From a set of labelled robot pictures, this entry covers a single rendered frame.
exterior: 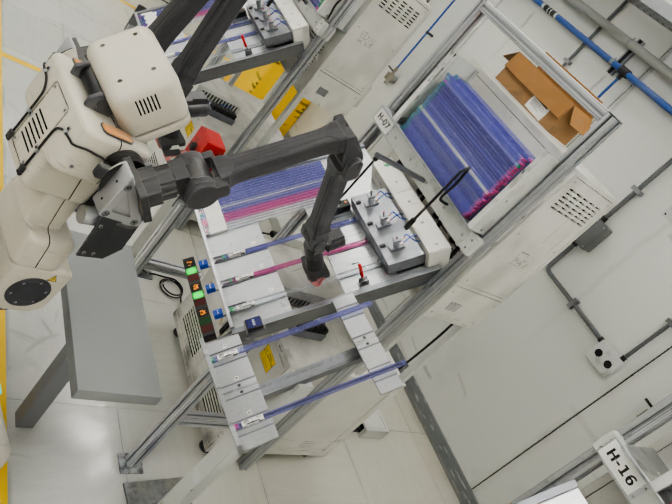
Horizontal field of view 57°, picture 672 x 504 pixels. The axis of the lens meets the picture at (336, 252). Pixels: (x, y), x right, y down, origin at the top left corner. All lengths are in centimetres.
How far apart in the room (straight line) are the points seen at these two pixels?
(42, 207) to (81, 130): 27
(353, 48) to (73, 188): 200
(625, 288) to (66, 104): 270
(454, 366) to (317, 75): 183
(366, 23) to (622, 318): 190
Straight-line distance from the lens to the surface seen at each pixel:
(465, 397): 368
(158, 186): 129
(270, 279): 206
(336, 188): 159
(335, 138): 142
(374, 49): 325
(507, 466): 354
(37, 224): 155
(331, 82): 325
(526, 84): 251
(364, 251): 211
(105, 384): 175
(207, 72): 303
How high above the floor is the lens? 186
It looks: 24 degrees down
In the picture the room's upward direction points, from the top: 43 degrees clockwise
